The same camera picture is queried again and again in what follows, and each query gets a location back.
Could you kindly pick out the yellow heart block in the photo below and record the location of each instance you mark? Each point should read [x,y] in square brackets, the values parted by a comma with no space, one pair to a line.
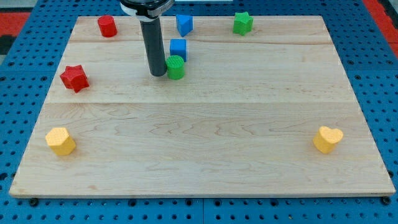
[326,139]

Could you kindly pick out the green cylinder block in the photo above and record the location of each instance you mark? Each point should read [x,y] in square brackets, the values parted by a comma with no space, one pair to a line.
[175,67]

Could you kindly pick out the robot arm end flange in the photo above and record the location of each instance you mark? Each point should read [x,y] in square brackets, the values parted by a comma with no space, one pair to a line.
[146,10]

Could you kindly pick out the blue triangle block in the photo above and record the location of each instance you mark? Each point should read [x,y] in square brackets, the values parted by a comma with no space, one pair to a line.
[184,24]

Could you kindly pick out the yellow hexagon block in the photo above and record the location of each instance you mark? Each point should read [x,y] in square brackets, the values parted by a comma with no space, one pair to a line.
[60,141]

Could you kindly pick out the red cylinder block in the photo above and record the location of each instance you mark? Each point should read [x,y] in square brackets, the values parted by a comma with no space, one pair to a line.
[107,26]

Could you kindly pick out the wooden board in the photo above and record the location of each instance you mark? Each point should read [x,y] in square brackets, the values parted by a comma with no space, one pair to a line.
[239,124]

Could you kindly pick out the blue cube block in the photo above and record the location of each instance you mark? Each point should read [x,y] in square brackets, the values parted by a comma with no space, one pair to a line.
[178,47]

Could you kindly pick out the red star block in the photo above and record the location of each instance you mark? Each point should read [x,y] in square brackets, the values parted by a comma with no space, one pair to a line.
[74,78]

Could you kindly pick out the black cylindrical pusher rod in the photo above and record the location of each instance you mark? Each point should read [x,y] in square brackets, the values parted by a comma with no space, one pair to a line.
[153,41]

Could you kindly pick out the green star block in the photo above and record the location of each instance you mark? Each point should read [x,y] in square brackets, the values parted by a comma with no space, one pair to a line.
[242,23]

